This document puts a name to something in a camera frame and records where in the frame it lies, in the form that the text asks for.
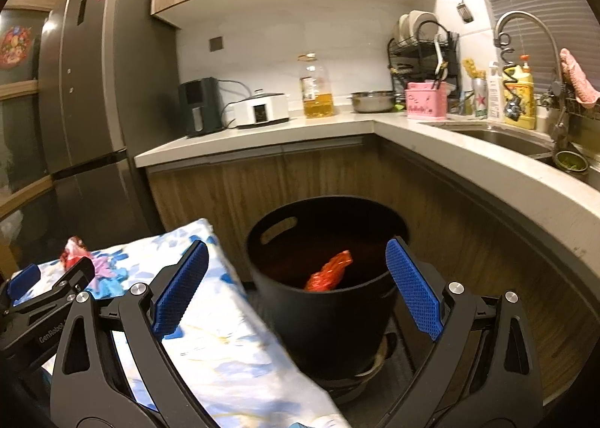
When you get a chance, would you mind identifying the wooden glass door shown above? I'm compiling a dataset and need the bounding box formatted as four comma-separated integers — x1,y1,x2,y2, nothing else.
0,0,78,279

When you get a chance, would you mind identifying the black plastic bin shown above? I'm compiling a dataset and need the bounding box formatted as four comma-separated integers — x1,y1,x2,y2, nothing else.
246,195,410,379

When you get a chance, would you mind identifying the red white can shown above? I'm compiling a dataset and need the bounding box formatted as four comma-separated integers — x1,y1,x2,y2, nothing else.
471,78,489,118

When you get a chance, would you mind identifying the stainless steel sink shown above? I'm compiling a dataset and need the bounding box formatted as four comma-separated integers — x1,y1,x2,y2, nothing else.
419,121,591,185

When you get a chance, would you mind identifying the pink utensil holder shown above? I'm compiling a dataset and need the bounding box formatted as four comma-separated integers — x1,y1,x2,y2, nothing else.
406,81,447,120

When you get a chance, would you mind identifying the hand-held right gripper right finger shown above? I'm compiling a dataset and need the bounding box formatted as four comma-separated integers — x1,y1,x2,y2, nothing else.
375,236,545,428

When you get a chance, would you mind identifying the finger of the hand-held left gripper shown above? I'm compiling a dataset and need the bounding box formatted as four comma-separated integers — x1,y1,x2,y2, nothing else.
0,263,43,316
9,257,97,330

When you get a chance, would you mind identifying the wire sink caddy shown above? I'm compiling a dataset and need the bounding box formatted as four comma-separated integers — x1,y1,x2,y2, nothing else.
539,91,600,120

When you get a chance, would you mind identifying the grey refrigerator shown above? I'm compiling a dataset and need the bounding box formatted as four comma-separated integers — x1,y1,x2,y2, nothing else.
38,0,179,241

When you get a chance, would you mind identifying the dark green air fryer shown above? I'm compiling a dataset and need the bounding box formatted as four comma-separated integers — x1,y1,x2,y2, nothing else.
178,77,225,137

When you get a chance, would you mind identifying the steel sink strainer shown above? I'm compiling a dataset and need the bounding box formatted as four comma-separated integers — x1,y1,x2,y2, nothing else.
553,151,590,174

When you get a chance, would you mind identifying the pink dishcloth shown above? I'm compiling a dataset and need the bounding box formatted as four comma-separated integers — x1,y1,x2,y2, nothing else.
559,48,600,110

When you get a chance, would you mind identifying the clear cooking oil bottle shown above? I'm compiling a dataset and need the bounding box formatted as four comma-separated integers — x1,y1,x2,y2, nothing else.
298,52,335,118

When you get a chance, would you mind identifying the black dish rack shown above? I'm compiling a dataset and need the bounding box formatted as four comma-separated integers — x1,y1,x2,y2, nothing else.
387,20,459,103

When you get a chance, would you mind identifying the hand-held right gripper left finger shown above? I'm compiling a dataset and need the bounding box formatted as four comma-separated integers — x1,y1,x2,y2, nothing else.
49,239,221,428

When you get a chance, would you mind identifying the pink and blue crumpled wrapper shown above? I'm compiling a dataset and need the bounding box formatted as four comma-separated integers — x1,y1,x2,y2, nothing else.
89,254,129,298

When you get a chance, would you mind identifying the white slim bottle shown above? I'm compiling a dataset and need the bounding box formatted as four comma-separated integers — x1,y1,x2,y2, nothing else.
487,61,501,120

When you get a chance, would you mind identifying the steel kitchen faucet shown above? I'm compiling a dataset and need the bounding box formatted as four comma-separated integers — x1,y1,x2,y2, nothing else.
494,11,570,143

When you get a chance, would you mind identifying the colourful flower sticker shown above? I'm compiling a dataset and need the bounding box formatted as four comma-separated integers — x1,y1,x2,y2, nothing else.
0,25,35,67

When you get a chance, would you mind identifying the stainless steel bowl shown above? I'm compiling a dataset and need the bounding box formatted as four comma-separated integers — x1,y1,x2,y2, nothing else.
350,91,397,114

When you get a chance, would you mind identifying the white ladle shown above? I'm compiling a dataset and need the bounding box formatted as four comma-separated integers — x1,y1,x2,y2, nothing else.
433,34,446,77

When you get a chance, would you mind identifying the blue floral cloth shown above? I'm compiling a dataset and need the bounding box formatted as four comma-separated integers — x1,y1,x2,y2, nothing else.
35,218,352,428

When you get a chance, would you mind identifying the red and white snack wrapper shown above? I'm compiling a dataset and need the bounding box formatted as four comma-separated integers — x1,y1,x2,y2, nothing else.
60,236,93,270

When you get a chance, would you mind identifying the yellow dish soap bottle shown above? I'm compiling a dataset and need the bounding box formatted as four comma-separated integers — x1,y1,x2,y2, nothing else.
502,54,536,130

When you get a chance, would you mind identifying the white bowl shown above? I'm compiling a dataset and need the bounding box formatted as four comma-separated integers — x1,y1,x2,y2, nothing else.
323,334,399,405

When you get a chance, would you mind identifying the orange-red plastic wrapper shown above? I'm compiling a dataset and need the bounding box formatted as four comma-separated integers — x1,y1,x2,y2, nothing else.
304,249,354,292

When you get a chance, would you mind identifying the white electric cooker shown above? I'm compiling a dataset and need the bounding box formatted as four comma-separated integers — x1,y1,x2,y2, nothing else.
224,89,290,130

